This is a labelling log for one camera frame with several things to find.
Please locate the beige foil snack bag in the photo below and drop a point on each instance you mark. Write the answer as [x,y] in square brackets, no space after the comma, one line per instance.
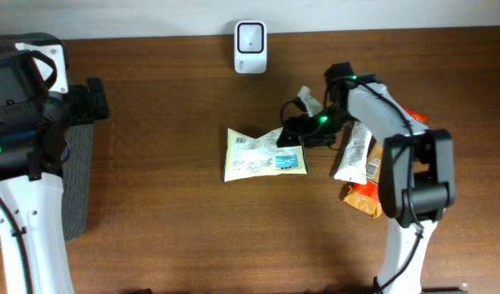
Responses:
[248,157]

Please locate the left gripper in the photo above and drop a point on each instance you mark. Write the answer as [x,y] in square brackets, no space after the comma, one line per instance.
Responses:
[95,100]

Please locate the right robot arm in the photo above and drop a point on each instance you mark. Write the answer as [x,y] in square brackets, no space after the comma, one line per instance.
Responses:
[417,179]

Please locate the white tube pouch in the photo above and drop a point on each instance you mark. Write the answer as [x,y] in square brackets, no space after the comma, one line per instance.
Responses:
[353,164]

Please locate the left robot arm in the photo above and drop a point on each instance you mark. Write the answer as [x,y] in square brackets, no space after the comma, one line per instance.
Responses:
[46,143]

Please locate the orange spaghetti packet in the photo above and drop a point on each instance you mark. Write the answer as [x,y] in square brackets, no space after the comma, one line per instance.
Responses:
[365,197]

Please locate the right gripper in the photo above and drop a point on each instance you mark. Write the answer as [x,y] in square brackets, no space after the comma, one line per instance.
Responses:
[298,128]

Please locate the grey plastic basket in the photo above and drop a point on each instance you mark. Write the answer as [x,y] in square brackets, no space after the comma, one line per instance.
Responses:
[77,170]

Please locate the white barcode scanner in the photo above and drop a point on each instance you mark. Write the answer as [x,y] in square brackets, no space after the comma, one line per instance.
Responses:
[250,47]

